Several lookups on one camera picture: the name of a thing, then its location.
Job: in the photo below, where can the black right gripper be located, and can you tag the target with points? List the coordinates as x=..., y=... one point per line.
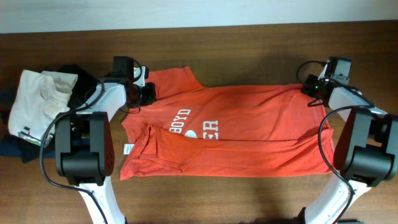
x=308, y=89

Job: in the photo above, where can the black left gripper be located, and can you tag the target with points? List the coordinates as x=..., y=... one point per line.
x=149, y=94

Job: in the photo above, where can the orange printed t-shirt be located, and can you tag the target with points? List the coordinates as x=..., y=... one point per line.
x=227, y=131

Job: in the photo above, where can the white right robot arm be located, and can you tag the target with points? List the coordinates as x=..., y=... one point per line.
x=366, y=152

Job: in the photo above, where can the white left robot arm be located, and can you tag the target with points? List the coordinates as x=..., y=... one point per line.
x=84, y=152

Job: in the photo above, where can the black folded garment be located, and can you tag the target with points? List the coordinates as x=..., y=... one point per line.
x=84, y=87

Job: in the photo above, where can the white folded garment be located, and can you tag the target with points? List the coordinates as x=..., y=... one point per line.
x=40, y=98

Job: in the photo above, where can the navy blue folded garment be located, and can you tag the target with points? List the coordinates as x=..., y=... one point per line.
x=11, y=145

